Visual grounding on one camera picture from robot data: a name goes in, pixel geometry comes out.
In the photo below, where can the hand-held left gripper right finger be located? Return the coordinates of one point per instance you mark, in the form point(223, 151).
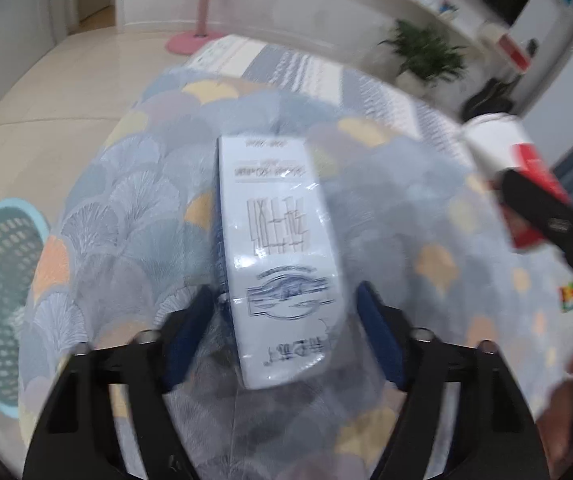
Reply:
point(379, 340)

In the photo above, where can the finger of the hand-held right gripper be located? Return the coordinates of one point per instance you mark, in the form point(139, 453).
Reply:
point(541, 205)

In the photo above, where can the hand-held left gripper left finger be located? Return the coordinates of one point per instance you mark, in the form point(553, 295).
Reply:
point(186, 350)

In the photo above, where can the red and white paper cup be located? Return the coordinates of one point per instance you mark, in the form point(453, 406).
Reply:
point(496, 140)

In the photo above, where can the white and blue milk carton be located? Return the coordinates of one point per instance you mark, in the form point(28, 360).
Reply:
point(276, 260)

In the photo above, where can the colourful puzzle cube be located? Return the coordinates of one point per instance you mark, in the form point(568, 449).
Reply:
point(570, 297)

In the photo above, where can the white refrigerator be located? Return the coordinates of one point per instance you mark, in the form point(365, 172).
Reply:
point(571, 100)

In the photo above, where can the black guitar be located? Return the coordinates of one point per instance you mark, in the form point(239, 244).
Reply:
point(489, 100)

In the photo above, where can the fan pattern tablecloth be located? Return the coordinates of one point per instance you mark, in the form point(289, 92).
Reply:
point(141, 210)

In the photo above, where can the red and white shelf box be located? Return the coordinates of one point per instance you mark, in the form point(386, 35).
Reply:
point(511, 50)

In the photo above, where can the small black device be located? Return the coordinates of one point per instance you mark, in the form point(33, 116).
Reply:
point(531, 46)

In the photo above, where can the green potted plant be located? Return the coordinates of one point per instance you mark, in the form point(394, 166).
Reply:
point(429, 57)

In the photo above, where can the small colourful figurine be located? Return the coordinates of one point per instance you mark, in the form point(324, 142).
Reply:
point(447, 6)

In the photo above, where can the grey striped blanket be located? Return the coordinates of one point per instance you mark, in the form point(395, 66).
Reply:
point(306, 70)

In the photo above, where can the pink coat stand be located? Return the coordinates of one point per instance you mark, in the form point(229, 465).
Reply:
point(191, 42)

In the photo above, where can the curved white wall shelf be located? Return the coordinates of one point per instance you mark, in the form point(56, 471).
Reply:
point(416, 7)

